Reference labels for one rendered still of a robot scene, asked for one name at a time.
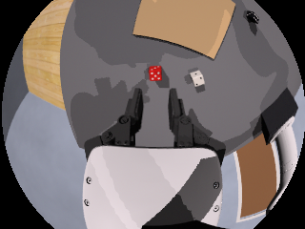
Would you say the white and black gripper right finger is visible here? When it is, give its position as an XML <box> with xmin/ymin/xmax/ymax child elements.
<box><xmin>168</xmin><ymin>88</ymin><xmax>226</xmax><ymax>167</ymax></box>

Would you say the tan mat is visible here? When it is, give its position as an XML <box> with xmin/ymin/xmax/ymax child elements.
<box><xmin>133</xmin><ymin>0</ymin><xmax>235</xmax><ymax>59</ymax></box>

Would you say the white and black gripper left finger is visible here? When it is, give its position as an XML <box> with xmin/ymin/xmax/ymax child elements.
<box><xmin>84</xmin><ymin>88</ymin><xmax>144</xmax><ymax>161</ymax></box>

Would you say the red die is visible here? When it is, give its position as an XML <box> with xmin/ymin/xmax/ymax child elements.
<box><xmin>149</xmin><ymin>66</ymin><xmax>162</xmax><ymax>81</ymax></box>

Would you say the black die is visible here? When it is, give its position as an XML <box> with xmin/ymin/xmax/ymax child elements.
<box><xmin>246</xmin><ymin>10</ymin><xmax>259</xmax><ymax>24</ymax></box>

